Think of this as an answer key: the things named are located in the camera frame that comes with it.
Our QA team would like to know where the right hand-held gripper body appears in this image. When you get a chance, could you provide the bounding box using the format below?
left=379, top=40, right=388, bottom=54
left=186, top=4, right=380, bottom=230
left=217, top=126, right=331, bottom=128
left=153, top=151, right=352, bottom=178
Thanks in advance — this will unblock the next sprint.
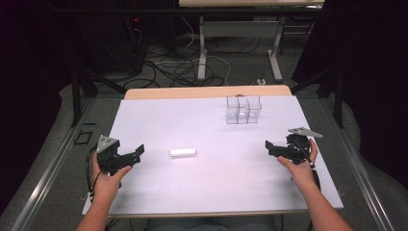
left=268, top=126, right=324, bottom=166

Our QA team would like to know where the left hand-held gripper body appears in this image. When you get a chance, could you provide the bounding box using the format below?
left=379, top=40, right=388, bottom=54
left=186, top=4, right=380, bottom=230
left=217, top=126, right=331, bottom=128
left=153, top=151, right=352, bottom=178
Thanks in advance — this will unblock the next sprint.
left=95, top=134, right=142, bottom=176

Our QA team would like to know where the clear plastic compartment organizer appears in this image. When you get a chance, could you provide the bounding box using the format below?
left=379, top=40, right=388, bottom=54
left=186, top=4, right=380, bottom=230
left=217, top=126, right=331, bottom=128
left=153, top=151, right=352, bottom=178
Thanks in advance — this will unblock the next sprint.
left=225, top=94, right=263, bottom=125

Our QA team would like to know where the white rectangular block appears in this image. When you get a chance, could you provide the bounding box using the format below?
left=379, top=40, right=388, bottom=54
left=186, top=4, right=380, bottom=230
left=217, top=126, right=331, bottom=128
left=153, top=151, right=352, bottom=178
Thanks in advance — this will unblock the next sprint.
left=169, top=148, right=197, bottom=158

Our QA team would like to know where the person's right hand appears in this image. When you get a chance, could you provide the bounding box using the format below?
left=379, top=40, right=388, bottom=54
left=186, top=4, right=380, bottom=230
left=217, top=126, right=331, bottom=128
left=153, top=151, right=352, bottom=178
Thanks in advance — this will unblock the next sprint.
left=277, top=138, right=319, bottom=193

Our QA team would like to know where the person's left hand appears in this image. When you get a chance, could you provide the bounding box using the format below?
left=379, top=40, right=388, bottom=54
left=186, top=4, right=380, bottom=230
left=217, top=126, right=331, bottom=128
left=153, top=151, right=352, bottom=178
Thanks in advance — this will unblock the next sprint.
left=91, top=152, right=133, bottom=199

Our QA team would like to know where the white board on table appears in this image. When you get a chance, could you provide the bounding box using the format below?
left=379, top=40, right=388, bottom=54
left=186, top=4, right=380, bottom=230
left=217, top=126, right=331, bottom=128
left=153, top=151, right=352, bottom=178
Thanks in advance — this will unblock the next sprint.
left=82, top=94, right=344, bottom=219

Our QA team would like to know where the black metal stand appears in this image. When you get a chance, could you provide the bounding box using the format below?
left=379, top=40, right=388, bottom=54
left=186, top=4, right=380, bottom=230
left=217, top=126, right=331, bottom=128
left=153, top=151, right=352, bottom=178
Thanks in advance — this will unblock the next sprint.
left=290, top=65, right=345, bottom=129
left=70, top=61, right=128, bottom=128

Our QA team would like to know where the black equipment with red light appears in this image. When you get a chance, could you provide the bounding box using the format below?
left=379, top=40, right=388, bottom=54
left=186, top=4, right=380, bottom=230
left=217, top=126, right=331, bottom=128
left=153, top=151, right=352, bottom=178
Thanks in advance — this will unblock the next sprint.
left=86, top=13, right=150, bottom=76

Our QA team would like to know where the white desk with metal legs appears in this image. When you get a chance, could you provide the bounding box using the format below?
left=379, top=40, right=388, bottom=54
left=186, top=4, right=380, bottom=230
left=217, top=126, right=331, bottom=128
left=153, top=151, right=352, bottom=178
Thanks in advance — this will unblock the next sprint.
left=178, top=0, right=325, bottom=83

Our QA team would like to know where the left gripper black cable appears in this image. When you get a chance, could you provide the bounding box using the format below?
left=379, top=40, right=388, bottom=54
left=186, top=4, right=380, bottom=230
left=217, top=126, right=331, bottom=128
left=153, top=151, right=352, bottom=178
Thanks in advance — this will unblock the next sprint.
left=85, top=145, right=104, bottom=197

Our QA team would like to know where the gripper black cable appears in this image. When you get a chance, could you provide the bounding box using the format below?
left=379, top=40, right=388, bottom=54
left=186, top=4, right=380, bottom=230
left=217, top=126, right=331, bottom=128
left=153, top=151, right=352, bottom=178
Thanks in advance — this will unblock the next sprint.
left=85, top=145, right=104, bottom=197
left=297, top=142, right=321, bottom=192

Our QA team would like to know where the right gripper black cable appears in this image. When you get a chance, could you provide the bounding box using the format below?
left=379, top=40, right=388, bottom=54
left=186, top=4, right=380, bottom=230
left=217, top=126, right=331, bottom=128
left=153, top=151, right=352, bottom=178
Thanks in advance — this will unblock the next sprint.
left=297, top=142, right=321, bottom=192

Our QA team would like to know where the tangle of black floor cables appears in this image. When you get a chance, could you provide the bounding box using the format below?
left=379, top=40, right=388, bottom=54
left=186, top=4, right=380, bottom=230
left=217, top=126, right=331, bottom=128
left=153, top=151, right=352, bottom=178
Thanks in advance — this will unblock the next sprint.
left=123, top=35, right=261, bottom=90

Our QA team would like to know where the white floor cable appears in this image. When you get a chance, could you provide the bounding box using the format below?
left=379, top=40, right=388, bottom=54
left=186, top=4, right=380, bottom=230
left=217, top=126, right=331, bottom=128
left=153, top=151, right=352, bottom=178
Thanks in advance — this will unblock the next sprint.
left=179, top=15, right=233, bottom=87

